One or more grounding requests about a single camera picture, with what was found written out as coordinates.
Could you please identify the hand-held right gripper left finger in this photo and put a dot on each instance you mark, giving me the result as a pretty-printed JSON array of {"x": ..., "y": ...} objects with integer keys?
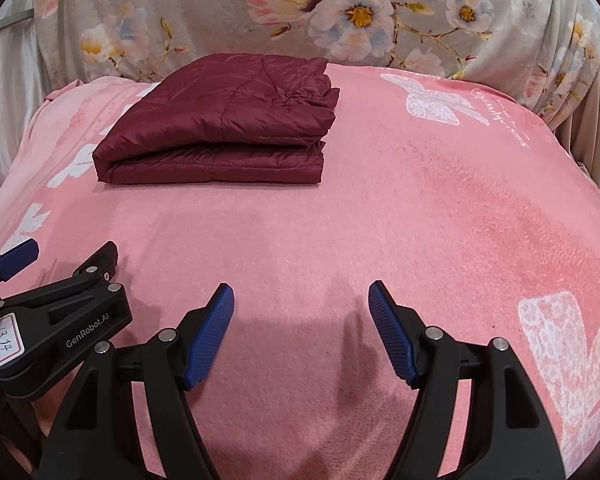
[{"x": 207, "y": 341}]

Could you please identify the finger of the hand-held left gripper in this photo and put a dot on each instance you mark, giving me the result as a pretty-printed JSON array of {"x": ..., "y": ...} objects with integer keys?
[
  {"x": 65, "y": 330},
  {"x": 16, "y": 256}
]

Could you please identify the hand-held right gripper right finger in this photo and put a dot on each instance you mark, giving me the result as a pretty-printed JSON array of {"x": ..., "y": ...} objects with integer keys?
[{"x": 391, "y": 341}]

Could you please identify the maroon quilted puffer jacket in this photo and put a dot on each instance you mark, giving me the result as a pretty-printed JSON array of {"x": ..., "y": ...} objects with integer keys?
[{"x": 215, "y": 120}]

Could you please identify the pink printed blanket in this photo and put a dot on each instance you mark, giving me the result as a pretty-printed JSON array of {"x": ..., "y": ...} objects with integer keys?
[{"x": 355, "y": 220}]

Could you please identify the pale satin cloth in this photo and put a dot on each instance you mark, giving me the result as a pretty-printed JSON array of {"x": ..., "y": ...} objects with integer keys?
[{"x": 10, "y": 90}]

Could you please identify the grey floral blanket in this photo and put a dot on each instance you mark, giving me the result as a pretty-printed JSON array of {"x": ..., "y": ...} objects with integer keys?
[{"x": 180, "y": 10}]

